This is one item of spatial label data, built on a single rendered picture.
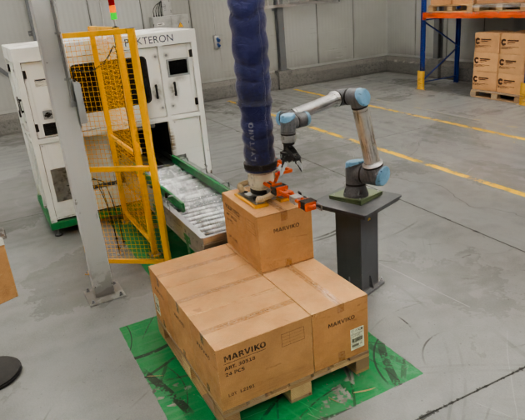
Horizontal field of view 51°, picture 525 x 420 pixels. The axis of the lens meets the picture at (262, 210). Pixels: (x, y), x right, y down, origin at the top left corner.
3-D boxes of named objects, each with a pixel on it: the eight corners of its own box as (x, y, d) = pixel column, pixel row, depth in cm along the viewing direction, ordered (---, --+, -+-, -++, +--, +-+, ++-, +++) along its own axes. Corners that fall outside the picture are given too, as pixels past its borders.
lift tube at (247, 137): (239, 168, 380) (222, 8, 342) (267, 162, 389) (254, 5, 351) (253, 176, 362) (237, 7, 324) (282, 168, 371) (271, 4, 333)
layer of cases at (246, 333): (156, 314, 403) (147, 266, 389) (275, 275, 444) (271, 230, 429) (222, 412, 303) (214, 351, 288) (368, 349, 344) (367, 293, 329)
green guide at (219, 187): (172, 162, 630) (171, 154, 627) (181, 160, 634) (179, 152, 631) (230, 200, 496) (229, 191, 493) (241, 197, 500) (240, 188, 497)
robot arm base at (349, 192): (350, 190, 432) (349, 178, 429) (372, 192, 421) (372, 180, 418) (338, 197, 417) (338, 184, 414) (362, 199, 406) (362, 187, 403)
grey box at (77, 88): (77, 120, 426) (68, 81, 415) (83, 118, 428) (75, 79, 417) (81, 124, 409) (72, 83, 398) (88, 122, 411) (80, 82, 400)
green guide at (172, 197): (126, 172, 608) (124, 164, 605) (135, 170, 613) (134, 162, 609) (174, 214, 474) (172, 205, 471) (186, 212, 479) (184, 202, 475)
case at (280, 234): (227, 242, 415) (221, 192, 400) (274, 229, 430) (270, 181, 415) (262, 273, 364) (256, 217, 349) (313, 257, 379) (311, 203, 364)
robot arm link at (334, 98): (339, 86, 387) (272, 111, 346) (353, 86, 378) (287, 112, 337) (341, 102, 391) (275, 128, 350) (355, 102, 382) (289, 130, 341)
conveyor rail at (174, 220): (126, 185, 613) (122, 169, 606) (130, 184, 615) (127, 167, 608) (204, 261, 419) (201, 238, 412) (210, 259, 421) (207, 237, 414)
